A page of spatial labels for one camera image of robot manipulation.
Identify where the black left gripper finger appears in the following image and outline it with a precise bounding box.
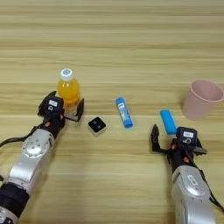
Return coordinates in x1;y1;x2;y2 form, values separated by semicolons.
76;98;86;121
38;90;57;116

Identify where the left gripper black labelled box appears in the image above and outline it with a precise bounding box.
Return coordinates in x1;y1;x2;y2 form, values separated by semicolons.
45;95;65;116

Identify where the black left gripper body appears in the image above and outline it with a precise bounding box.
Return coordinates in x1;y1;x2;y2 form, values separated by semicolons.
40;112;82;138

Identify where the pink plastic cup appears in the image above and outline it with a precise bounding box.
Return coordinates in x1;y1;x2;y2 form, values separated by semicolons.
182;79;224;122

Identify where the orange juice bottle white cap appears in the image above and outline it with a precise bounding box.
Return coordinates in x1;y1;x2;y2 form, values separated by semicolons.
56;68;81;113

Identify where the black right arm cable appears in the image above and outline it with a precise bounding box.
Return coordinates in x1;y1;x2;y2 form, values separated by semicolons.
198;167;224;214

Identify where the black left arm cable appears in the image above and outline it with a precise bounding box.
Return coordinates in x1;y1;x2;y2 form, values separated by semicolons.
0;124;40;148

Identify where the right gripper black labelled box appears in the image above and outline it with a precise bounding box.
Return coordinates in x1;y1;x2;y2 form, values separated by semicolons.
175;126;199;146

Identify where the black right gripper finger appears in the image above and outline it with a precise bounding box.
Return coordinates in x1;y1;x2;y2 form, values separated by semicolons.
195;136;204;149
150;123;161;151

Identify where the flat blue bar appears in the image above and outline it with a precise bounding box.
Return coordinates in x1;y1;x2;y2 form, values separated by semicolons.
159;108;178;136

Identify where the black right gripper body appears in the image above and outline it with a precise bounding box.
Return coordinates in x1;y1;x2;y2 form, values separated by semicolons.
151;139;208;173

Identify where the blue glue stick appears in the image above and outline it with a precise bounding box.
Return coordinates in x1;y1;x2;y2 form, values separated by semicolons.
115;96;134;130

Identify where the small black white cube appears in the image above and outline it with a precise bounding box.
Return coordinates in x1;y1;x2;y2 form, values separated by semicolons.
87;116;107;137

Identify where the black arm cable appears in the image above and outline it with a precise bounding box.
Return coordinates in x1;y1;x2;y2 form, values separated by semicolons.
0;124;40;148
198;167;224;214

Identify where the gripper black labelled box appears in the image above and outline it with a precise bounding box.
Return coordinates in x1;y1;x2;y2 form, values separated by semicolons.
175;126;199;146
45;95;65;116

